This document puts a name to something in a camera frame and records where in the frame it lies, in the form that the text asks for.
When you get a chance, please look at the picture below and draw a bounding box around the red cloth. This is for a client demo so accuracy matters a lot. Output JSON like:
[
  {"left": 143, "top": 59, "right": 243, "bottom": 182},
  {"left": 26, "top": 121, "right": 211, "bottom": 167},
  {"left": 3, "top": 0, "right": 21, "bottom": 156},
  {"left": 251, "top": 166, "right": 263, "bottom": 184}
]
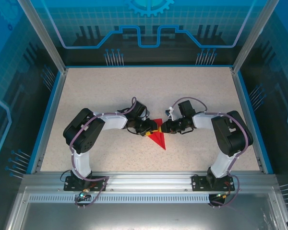
[{"left": 147, "top": 118, "right": 167, "bottom": 151}]

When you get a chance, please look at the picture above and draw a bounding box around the blue edge strip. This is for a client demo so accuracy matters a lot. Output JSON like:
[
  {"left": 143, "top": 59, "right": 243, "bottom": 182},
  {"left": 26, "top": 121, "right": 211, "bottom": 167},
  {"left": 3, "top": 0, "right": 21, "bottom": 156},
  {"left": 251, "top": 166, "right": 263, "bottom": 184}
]
[
  {"left": 26, "top": 70, "right": 63, "bottom": 174},
  {"left": 237, "top": 71, "right": 274, "bottom": 174}
]

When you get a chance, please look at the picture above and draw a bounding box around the grey metal panel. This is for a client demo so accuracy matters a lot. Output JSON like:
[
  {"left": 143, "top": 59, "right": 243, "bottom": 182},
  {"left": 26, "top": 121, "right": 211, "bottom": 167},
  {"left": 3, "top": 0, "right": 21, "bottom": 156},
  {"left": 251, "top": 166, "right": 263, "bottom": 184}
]
[{"left": 4, "top": 186, "right": 288, "bottom": 230}]

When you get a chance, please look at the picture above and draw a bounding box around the long aluminium mounting rail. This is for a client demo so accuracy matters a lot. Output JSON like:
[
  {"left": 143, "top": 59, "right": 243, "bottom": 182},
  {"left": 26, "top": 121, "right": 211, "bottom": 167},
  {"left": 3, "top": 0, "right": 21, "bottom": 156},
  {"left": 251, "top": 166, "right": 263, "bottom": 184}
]
[{"left": 23, "top": 171, "right": 278, "bottom": 192}]

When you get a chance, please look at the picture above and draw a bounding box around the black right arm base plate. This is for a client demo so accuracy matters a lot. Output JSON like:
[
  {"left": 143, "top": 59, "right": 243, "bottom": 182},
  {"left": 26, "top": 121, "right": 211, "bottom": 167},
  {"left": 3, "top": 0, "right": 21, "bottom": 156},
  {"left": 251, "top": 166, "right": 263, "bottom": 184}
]
[{"left": 191, "top": 174, "right": 236, "bottom": 192}]

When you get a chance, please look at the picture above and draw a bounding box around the slotted grey cable duct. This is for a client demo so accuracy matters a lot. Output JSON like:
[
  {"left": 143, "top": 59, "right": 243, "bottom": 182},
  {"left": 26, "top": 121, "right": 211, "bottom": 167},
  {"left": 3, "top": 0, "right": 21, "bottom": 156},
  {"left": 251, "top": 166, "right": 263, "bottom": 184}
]
[{"left": 28, "top": 194, "right": 272, "bottom": 204}]

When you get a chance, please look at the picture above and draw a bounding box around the aluminium side rail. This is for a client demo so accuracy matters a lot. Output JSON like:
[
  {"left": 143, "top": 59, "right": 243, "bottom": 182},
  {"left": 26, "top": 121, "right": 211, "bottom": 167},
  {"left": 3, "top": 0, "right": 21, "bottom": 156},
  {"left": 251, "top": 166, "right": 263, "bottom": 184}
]
[
  {"left": 30, "top": 69, "right": 69, "bottom": 174},
  {"left": 230, "top": 68, "right": 267, "bottom": 173}
]

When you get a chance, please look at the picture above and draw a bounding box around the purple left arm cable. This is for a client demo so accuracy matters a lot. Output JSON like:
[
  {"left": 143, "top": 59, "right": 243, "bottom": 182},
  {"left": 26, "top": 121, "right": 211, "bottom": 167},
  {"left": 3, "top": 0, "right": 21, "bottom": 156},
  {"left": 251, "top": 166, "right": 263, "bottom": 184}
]
[{"left": 60, "top": 96, "right": 138, "bottom": 209}]

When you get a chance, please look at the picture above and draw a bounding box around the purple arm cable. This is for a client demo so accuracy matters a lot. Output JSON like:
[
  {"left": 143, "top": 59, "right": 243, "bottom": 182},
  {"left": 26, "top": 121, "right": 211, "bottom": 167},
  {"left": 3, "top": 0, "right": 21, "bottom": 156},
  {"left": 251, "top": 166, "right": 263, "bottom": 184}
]
[
  {"left": 60, "top": 96, "right": 138, "bottom": 209},
  {"left": 171, "top": 96, "right": 254, "bottom": 208}
]

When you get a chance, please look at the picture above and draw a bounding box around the green-lit cable connector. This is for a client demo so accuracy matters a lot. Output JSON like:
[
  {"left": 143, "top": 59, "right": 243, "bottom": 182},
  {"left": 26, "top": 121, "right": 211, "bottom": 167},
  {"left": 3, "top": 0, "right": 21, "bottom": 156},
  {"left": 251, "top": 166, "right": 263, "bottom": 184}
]
[
  {"left": 215, "top": 190, "right": 231, "bottom": 199},
  {"left": 78, "top": 188, "right": 92, "bottom": 199}
]

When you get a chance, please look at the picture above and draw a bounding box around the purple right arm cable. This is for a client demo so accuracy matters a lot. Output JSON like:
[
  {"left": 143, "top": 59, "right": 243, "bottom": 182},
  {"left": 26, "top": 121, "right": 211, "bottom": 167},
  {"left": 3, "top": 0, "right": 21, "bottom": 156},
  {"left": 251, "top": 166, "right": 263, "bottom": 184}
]
[{"left": 171, "top": 96, "right": 254, "bottom": 208}]

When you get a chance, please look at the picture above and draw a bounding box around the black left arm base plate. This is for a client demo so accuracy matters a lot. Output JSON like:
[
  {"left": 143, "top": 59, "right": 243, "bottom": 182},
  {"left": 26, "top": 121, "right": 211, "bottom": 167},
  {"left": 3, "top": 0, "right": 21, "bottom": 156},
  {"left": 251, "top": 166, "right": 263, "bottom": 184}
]
[{"left": 63, "top": 175, "right": 108, "bottom": 192}]

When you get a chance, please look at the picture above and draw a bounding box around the aluminium frame post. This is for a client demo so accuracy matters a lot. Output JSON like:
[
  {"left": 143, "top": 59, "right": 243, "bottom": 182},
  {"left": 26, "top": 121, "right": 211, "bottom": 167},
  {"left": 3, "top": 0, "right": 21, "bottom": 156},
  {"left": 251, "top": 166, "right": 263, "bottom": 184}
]
[
  {"left": 231, "top": 0, "right": 280, "bottom": 74},
  {"left": 16, "top": 0, "right": 69, "bottom": 74}
]

